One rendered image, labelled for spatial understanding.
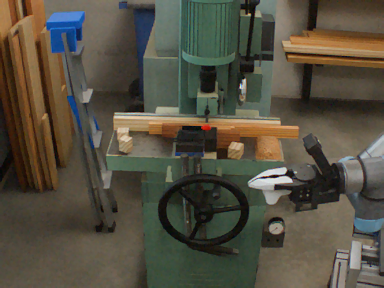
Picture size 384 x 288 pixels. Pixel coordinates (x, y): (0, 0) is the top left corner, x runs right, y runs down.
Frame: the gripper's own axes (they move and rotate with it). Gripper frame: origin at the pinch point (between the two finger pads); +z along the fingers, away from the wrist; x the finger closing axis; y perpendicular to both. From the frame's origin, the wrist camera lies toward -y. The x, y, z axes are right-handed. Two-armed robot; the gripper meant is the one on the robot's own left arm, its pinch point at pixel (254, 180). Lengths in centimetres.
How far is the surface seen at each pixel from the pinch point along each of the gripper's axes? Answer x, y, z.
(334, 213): 143, 121, -82
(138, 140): 77, 29, 24
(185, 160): 53, 24, 10
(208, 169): 54, 28, 3
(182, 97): 99, 23, 6
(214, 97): 74, 13, -3
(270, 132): 75, 29, -23
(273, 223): 54, 54, -20
